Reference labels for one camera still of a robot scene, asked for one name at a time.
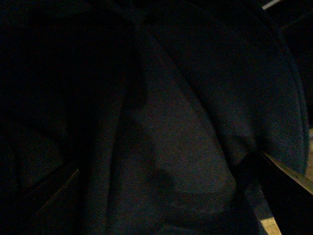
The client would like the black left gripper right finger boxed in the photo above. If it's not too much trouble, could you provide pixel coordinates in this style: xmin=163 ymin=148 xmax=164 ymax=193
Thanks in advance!
xmin=255 ymin=152 xmax=313 ymax=235

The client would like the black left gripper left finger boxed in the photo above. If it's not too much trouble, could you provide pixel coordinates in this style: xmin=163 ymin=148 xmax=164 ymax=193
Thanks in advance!
xmin=24 ymin=168 xmax=79 ymax=235

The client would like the dark navy garment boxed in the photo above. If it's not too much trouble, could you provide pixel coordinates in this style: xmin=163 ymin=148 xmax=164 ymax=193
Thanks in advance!
xmin=0 ymin=0 xmax=309 ymax=235

